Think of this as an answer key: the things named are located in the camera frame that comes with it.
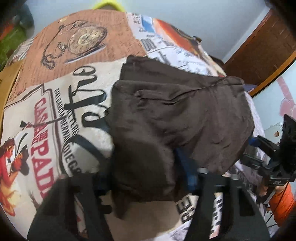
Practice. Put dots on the wardrobe mirror door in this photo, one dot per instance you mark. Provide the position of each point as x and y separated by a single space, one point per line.
274 102

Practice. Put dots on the bamboo lap desk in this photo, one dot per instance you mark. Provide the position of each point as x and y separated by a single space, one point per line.
8 77

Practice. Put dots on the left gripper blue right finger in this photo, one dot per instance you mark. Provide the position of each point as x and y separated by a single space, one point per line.
240 216

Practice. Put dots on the yellow foam tube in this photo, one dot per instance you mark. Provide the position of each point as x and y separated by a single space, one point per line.
109 5

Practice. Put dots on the green fabric storage bin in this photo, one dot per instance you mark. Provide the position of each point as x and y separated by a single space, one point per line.
10 42

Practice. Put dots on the brown wooden door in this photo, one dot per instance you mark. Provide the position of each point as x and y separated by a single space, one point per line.
266 53

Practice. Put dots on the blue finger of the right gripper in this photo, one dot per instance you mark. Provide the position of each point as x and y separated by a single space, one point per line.
253 162
261 143

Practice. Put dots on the brown t-shirt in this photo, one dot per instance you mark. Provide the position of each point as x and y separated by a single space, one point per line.
156 109

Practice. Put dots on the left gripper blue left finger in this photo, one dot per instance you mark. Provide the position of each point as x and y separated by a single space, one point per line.
72 210

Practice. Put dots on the person's right hand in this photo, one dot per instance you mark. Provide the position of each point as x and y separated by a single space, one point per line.
263 189

